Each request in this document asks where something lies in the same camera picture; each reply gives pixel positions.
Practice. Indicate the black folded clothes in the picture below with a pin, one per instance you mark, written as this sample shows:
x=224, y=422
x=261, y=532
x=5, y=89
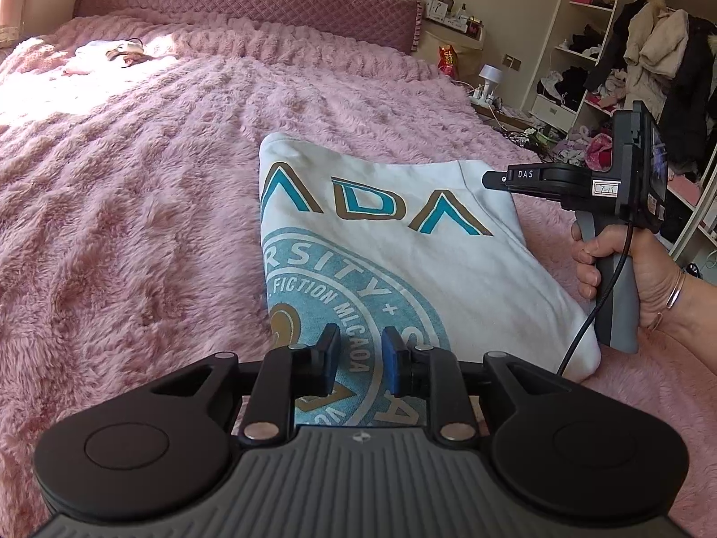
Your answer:
x=566, y=87

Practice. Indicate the beige hanging coat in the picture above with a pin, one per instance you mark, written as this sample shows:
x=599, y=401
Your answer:
x=655, y=45

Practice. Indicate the black hanging coat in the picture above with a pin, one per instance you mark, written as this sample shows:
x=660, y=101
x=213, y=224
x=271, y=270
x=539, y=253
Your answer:
x=694, y=95

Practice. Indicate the red and pink clothes pile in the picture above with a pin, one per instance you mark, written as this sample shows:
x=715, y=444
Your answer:
x=599, y=148

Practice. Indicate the white table lamp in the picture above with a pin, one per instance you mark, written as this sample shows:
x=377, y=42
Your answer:
x=490, y=75

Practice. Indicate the white sweatshirt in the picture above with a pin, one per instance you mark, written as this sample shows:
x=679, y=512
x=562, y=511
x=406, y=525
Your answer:
x=425, y=269

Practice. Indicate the small desk calendar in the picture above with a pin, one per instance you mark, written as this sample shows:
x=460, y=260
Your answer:
x=437, y=10

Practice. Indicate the red snack bag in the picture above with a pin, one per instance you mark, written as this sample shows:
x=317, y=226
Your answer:
x=447, y=60

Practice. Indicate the brass wall outlet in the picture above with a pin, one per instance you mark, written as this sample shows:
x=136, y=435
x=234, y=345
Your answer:
x=511, y=61

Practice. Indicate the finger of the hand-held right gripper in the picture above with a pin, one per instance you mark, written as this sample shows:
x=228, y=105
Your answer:
x=496, y=180

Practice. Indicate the white power strip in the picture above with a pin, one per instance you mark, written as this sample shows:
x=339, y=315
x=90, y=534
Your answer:
x=486, y=98

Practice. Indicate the pink fluffy blanket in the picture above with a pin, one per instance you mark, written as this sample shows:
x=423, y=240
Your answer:
x=140, y=190

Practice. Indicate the white drawer box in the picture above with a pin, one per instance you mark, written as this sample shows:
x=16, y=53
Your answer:
x=552, y=109

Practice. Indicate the person's right hand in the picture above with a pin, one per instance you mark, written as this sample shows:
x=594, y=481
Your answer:
x=655, y=280

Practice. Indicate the pink quilted headboard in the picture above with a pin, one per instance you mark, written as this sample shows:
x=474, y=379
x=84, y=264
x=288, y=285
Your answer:
x=252, y=5

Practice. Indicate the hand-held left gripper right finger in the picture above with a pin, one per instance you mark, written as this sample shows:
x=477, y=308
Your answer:
x=392, y=361

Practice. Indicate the white and brown cloth pile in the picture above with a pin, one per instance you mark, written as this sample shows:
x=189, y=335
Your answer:
x=112, y=56

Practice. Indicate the cream nightstand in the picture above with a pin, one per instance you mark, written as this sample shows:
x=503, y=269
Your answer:
x=453, y=39

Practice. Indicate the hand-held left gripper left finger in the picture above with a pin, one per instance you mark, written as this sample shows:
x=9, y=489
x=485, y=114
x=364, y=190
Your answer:
x=327, y=361

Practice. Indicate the person's right forearm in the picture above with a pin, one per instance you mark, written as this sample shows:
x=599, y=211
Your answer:
x=694, y=314

